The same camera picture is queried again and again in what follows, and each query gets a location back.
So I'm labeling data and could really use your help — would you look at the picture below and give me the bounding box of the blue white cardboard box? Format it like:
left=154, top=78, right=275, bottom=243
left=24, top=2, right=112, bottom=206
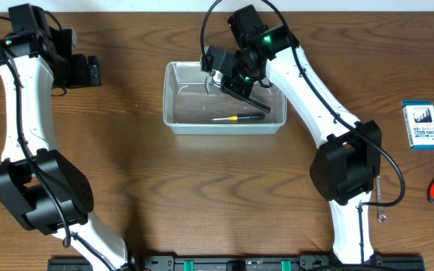
left=402, top=99, right=434, bottom=151

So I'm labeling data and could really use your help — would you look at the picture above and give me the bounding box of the right black cable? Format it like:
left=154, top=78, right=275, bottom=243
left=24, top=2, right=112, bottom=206
left=200, top=0, right=407, bottom=264

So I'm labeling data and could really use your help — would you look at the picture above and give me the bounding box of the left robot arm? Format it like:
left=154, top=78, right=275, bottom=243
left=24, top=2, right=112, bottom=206
left=0, top=4, right=137, bottom=270

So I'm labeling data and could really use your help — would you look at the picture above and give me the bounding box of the silver combination wrench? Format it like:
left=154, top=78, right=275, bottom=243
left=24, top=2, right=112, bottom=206
left=375, top=175, right=387, bottom=223

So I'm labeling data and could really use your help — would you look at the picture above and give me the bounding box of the black cable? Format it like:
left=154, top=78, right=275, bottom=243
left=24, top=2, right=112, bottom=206
left=200, top=0, right=407, bottom=264
left=0, top=10, right=118, bottom=271

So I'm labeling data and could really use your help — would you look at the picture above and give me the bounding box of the black yellow screwdriver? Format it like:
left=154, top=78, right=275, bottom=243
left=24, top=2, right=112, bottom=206
left=212, top=113, right=265, bottom=121

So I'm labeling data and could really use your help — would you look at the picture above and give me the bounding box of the clear plastic storage box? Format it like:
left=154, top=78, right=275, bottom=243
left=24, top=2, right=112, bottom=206
left=163, top=62, right=287, bottom=135

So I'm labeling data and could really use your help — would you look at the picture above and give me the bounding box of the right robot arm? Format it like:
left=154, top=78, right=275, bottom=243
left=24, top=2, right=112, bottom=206
left=202, top=5, right=382, bottom=264

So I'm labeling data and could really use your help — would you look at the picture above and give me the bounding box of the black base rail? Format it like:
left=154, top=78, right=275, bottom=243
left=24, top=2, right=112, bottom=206
left=47, top=252, right=426, bottom=271

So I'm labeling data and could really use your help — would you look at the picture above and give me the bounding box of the left black cable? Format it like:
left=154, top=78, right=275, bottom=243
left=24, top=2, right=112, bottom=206
left=0, top=10, right=118, bottom=271

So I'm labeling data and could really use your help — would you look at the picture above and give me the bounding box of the small steel hammer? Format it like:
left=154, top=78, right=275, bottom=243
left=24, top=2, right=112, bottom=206
left=204, top=74, right=270, bottom=113

